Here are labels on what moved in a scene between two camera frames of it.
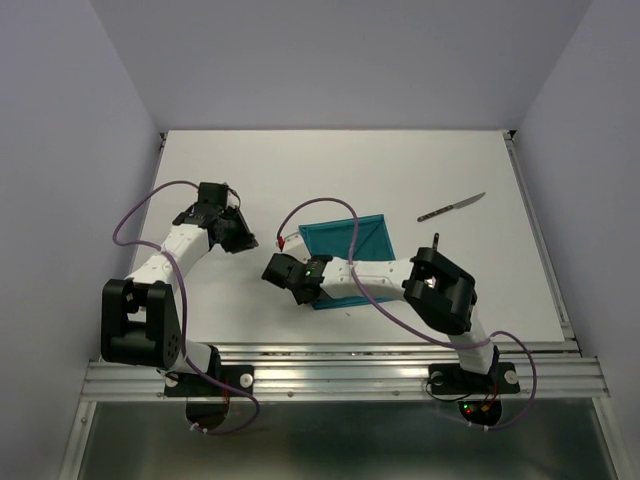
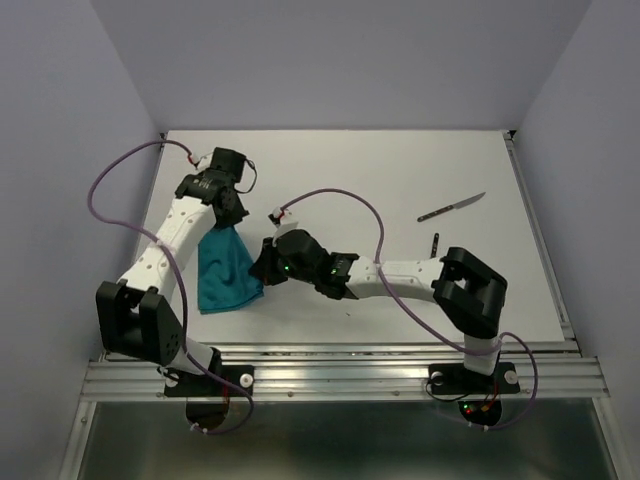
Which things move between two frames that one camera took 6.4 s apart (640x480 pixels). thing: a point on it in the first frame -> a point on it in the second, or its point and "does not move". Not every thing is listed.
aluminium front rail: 340,371 does not move
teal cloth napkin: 333,240 -> 225,278
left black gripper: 245,239 -> 234,216
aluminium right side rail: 533,210 does not move
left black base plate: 192,384 does not move
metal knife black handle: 451,207 does not move
